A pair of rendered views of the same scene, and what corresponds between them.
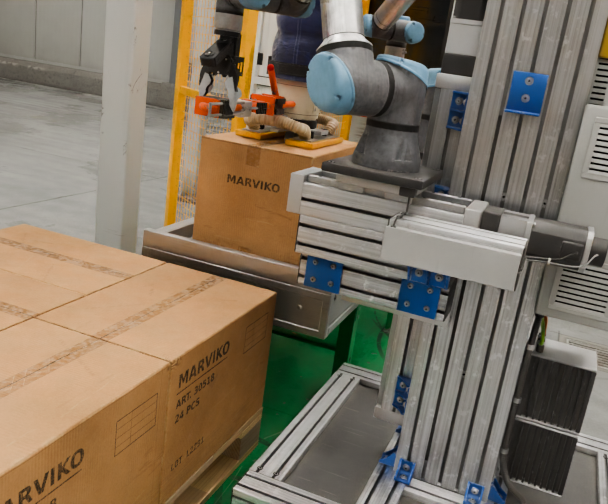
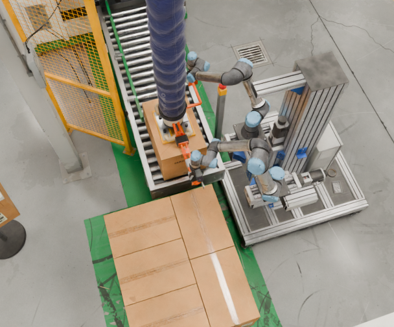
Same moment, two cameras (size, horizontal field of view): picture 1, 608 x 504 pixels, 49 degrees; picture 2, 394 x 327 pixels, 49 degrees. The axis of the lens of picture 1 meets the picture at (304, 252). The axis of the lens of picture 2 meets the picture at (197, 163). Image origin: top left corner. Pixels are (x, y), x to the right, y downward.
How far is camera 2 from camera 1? 3.20 m
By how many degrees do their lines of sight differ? 54
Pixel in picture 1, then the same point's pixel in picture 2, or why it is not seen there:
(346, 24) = (272, 187)
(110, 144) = (55, 137)
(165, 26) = not seen: outside the picture
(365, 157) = not seen: hidden behind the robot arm
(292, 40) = (175, 111)
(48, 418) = (242, 285)
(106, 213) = (65, 154)
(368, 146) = not seen: hidden behind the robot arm
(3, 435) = (243, 296)
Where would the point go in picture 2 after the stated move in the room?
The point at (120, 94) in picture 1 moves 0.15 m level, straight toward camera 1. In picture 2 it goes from (52, 122) to (65, 131)
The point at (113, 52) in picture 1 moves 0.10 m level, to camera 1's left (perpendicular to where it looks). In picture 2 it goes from (39, 111) to (28, 118)
